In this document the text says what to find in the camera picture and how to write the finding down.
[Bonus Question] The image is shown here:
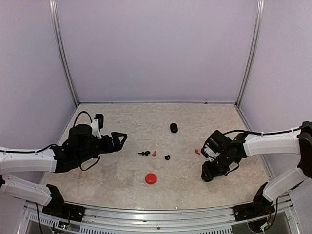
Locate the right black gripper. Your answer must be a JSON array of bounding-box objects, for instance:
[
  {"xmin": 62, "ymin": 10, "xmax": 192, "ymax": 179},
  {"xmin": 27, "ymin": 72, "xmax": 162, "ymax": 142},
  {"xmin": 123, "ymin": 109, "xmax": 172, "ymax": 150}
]
[{"xmin": 201, "ymin": 150, "xmax": 233, "ymax": 179}]

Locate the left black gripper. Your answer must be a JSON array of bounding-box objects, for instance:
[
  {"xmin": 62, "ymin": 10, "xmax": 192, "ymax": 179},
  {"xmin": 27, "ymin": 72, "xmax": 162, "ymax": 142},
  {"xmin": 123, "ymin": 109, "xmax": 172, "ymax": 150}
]
[{"xmin": 77, "ymin": 132, "xmax": 127, "ymax": 164}]

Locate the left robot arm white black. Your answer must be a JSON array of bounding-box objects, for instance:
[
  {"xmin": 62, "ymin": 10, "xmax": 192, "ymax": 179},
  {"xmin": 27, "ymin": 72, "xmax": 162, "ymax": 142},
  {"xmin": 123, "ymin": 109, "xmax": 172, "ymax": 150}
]
[{"xmin": 0, "ymin": 114, "xmax": 127, "ymax": 217}]

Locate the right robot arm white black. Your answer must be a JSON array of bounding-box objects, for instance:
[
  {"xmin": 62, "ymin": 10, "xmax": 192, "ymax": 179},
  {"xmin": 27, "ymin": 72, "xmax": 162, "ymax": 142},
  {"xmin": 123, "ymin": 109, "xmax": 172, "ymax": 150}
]
[{"xmin": 201, "ymin": 121, "xmax": 312, "ymax": 216}]

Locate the red round charging case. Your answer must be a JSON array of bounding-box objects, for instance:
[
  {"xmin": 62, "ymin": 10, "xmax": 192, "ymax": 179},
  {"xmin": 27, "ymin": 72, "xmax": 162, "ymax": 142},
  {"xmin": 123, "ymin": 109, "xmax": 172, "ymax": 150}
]
[{"xmin": 145, "ymin": 173, "xmax": 157, "ymax": 185}]

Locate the small black charging case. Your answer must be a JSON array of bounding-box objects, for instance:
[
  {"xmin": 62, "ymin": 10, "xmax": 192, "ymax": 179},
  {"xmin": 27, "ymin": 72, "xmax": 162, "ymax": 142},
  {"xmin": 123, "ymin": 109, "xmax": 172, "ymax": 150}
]
[{"xmin": 170, "ymin": 123, "xmax": 178, "ymax": 134}]

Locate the black stem earbud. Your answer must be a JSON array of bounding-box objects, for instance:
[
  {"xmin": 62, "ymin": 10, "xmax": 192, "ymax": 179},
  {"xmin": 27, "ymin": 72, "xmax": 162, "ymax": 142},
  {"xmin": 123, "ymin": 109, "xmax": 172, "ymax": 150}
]
[{"xmin": 138, "ymin": 151, "xmax": 151, "ymax": 156}]

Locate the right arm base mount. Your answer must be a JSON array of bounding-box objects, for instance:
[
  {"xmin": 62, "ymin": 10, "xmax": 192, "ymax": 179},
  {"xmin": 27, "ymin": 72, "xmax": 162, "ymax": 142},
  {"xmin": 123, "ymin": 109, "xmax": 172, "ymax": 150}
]
[{"xmin": 233, "ymin": 182, "xmax": 278, "ymax": 234}]

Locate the aluminium front rail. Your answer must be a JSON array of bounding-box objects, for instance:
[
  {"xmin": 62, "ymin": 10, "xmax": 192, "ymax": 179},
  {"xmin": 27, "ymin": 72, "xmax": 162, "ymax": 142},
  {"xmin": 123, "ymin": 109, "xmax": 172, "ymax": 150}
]
[{"xmin": 23, "ymin": 192, "xmax": 295, "ymax": 234}]

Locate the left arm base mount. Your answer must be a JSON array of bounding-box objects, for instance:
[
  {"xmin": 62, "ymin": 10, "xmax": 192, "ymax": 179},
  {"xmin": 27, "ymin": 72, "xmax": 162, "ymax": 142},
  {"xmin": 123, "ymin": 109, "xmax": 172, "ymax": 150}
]
[{"xmin": 42, "ymin": 184, "xmax": 85, "ymax": 222}]

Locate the right aluminium corner post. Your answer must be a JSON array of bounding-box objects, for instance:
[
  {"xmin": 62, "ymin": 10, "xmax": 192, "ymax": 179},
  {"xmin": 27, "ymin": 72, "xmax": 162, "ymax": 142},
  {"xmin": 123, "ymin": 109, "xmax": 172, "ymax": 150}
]
[{"xmin": 235, "ymin": 0, "xmax": 265, "ymax": 109}]

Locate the aluminium corner post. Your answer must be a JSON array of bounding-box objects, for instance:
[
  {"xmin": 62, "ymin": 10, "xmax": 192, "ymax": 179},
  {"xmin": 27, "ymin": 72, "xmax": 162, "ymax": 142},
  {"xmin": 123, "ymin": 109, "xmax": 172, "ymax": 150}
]
[
  {"xmin": 235, "ymin": 0, "xmax": 265, "ymax": 109},
  {"xmin": 49, "ymin": 0, "xmax": 80, "ymax": 108}
]

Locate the left aluminium corner post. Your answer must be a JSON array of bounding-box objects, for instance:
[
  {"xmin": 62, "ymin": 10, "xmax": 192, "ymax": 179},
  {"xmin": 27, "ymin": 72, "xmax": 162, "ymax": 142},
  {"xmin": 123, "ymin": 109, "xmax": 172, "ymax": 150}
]
[{"xmin": 49, "ymin": 0, "xmax": 80, "ymax": 108}]

